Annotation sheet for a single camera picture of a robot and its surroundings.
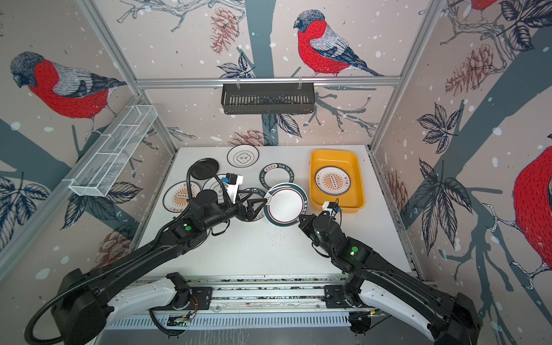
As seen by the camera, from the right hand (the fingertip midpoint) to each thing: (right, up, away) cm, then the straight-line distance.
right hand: (294, 217), depth 76 cm
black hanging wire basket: (-12, +53, +31) cm, 62 cm away
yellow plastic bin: (+28, +3, +22) cm, 36 cm away
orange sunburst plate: (+21, +11, +30) cm, 38 cm away
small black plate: (-47, +15, +35) cm, 61 cm away
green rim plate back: (-8, +14, +35) cm, 39 cm away
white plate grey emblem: (-39, +10, +30) cm, 50 cm away
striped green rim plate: (-3, +4, +8) cm, 9 cm away
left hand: (-12, +8, -5) cm, 16 cm away
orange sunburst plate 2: (-56, +3, +25) cm, 62 cm away
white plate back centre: (-27, +24, +42) cm, 55 cm away
